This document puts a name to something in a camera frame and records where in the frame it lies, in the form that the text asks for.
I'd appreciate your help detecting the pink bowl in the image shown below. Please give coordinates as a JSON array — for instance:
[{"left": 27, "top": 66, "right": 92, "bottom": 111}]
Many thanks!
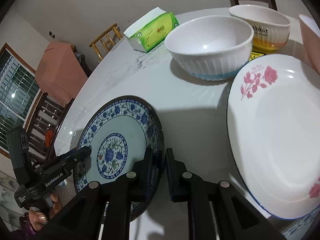
[{"left": 299, "top": 14, "right": 320, "bottom": 74}]

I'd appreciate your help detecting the pink cloth covered furniture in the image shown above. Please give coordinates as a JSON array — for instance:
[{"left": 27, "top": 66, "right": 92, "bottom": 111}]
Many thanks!
[{"left": 35, "top": 42, "right": 88, "bottom": 107}]

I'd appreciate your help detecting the white bowl orange base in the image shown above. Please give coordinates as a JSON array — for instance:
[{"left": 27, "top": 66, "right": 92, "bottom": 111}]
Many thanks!
[{"left": 228, "top": 4, "right": 291, "bottom": 51}]

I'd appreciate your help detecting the dark wooden chair at left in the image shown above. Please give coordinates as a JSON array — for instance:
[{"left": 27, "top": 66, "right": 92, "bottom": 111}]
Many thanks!
[{"left": 25, "top": 92, "right": 74, "bottom": 164}]

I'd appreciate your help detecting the window with wooden frame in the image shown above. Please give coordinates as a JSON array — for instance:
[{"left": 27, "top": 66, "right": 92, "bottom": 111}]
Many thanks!
[{"left": 1, "top": 43, "right": 40, "bottom": 157}]

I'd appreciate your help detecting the white plate with pink roses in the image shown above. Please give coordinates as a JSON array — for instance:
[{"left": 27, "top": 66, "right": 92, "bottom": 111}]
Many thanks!
[{"left": 227, "top": 54, "right": 319, "bottom": 220}]

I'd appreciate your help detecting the light wooden chair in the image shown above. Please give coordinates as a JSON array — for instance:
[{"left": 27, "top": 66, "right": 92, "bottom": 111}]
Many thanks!
[{"left": 89, "top": 23, "right": 123, "bottom": 61}]

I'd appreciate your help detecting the white ribbed bowl blue base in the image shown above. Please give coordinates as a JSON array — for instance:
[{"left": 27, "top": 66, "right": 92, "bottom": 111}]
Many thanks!
[{"left": 164, "top": 15, "right": 254, "bottom": 81}]

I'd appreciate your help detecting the yellow round warning sticker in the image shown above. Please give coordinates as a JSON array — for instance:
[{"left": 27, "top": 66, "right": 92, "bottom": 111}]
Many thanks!
[{"left": 249, "top": 51, "right": 265, "bottom": 61}]

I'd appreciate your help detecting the person's left hand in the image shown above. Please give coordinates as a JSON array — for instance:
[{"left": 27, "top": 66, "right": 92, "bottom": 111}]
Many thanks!
[{"left": 28, "top": 192, "right": 63, "bottom": 231}]

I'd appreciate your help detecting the green tissue pack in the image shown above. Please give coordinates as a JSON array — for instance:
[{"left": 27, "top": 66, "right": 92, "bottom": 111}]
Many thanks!
[{"left": 124, "top": 7, "right": 180, "bottom": 53}]

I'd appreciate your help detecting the blue floral porcelain plate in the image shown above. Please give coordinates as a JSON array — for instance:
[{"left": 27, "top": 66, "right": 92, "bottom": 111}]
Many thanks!
[{"left": 73, "top": 95, "right": 165, "bottom": 222}]

